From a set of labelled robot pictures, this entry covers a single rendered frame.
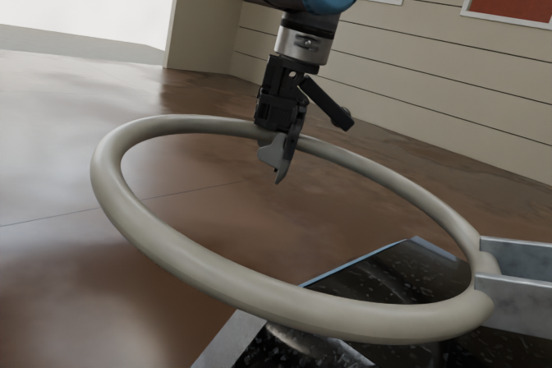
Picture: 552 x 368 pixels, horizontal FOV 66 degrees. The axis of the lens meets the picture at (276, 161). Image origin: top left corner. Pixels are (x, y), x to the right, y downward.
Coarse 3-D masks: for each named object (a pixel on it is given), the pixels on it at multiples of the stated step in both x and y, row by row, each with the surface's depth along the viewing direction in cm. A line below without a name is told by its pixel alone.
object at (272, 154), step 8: (280, 136) 72; (272, 144) 72; (280, 144) 72; (264, 152) 72; (272, 152) 72; (280, 152) 72; (264, 160) 72; (272, 160) 73; (280, 160) 72; (288, 160) 72; (280, 168) 73; (280, 176) 73
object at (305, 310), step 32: (128, 128) 52; (160, 128) 59; (192, 128) 65; (224, 128) 69; (256, 128) 72; (96, 160) 42; (352, 160) 72; (96, 192) 39; (128, 192) 38; (416, 192) 65; (128, 224) 34; (160, 224) 34; (448, 224) 58; (160, 256) 33; (192, 256) 32; (480, 256) 48; (224, 288) 31; (256, 288) 31; (288, 288) 31; (288, 320) 30; (320, 320) 30; (352, 320) 31; (384, 320) 32; (416, 320) 33; (448, 320) 34; (480, 320) 37
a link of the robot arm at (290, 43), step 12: (288, 36) 66; (300, 36) 65; (312, 36) 65; (276, 48) 68; (288, 48) 66; (300, 48) 66; (312, 48) 66; (324, 48) 67; (300, 60) 66; (312, 60) 67; (324, 60) 68
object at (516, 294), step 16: (480, 240) 49; (496, 240) 49; (512, 240) 48; (496, 256) 49; (512, 256) 48; (528, 256) 47; (544, 256) 46; (480, 272) 40; (512, 272) 48; (528, 272) 47; (544, 272) 47; (480, 288) 40; (496, 288) 39; (512, 288) 38; (528, 288) 38; (544, 288) 37; (496, 304) 39; (512, 304) 39; (528, 304) 38; (544, 304) 37; (496, 320) 39; (512, 320) 39; (528, 320) 38; (544, 320) 38; (544, 336) 38
